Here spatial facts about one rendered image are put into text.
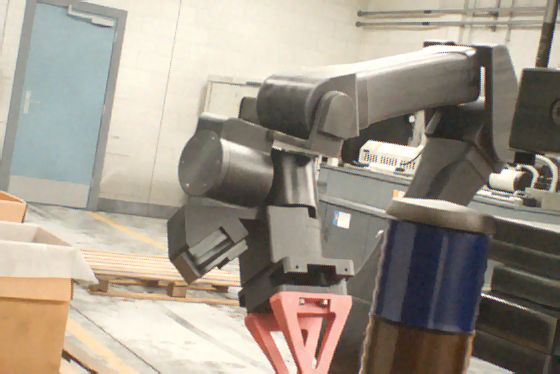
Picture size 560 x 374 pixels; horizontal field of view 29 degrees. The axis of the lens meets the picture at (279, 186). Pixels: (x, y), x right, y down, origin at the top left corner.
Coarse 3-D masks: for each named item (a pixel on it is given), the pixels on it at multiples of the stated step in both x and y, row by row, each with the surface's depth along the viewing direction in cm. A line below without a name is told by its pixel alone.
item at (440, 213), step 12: (396, 204) 37; (408, 204) 37; (420, 204) 37; (432, 204) 37; (444, 204) 37; (396, 216) 37; (408, 216) 37; (420, 216) 36; (432, 216) 36; (444, 216) 36; (456, 216) 36; (468, 216) 36; (480, 216) 37; (492, 216) 37; (456, 228) 36; (468, 228) 36; (480, 228) 36; (492, 228) 37
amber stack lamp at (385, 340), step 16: (384, 320) 37; (368, 336) 38; (384, 336) 37; (400, 336) 37; (416, 336) 36; (432, 336) 36; (448, 336) 36; (464, 336) 37; (368, 352) 38; (384, 352) 37; (400, 352) 37; (416, 352) 36; (432, 352) 36; (448, 352) 37; (464, 352) 37; (368, 368) 37; (384, 368) 37; (400, 368) 37; (416, 368) 36; (432, 368) 36; (448, 368) 37; (464, 368) 37
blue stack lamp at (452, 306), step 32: (416, 224) 37; (384, 256) 38; (416, 256) 36; (448, 256) 36; (480, 256) 37; (384, 288) 37; (416, 288) 36; (448, 288) 36; (480, 288) 37; (416, 320) 36; (448, 320) 36
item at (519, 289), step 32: (512, 224) 64; (544, 224) 68; (512, 256) 64; (544, 256) 62; (512, 288) 62; (544, 288) 60; (480, 320) 61; (512, 320) 59; (544, 320) 57; (480, 352) 60; (512, 352) 58; (544, 352) 57
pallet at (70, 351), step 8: (64, 344) 466; (72, 344) 469; (64, 352) 457; (72, 352) 454; (80, 352) 457; (64, 360) 438; (80, 360) 443; (88, 360) 445; (96, 360) 447; (64, 368) 425; (72, 368) 428; (88, 368) 434; (96, 368) 434; (104, 368) 436
